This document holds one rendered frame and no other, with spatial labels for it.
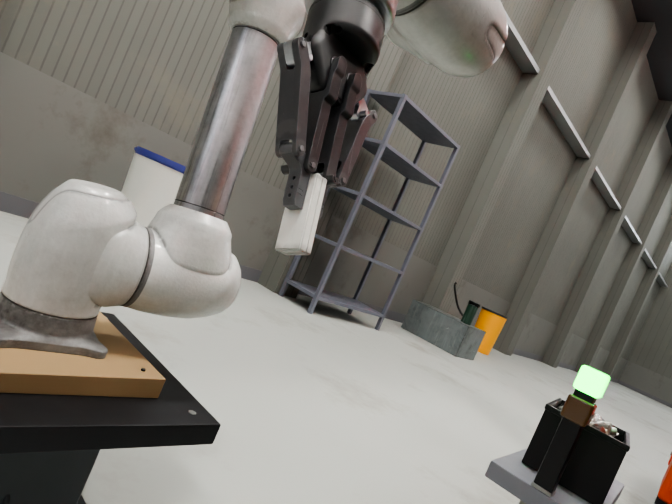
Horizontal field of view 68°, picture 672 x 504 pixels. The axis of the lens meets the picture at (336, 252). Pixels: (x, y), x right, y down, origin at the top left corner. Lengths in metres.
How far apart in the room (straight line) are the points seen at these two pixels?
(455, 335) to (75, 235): 5.40
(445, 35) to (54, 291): 0.69
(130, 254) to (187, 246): 0.10
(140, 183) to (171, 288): 2.25
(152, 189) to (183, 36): 1.37
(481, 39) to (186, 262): 0.62
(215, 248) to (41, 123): 2.85
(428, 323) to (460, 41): 5.65
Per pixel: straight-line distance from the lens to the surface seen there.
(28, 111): 3.73
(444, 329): 6.10
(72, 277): 0.91
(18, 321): 0.94
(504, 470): 0.94
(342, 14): 0.49
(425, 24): 0.63
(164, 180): 3.12
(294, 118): 0.43
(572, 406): 0.90
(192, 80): 4.11
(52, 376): 0.87
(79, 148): 3.83
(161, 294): 0.96
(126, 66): 3.90
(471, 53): 0.66
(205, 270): 0.97
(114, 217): 0.91
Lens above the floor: 0.68
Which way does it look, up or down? 1 degrees down
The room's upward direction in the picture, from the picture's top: 24 degrees clockwise
